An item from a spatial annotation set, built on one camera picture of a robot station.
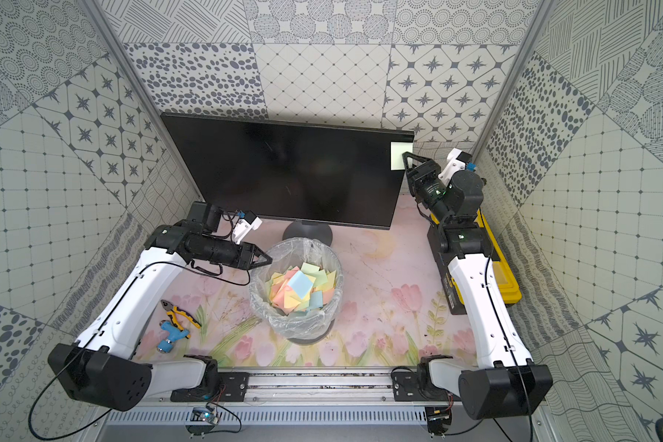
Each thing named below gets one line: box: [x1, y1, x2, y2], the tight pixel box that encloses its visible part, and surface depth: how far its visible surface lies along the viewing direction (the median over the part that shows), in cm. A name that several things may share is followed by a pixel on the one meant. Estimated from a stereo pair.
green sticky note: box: [390, 141, 414, 171], surface depth 65 cm
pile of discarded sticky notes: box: [264, 262, 338, 315], surface depth 74 cm
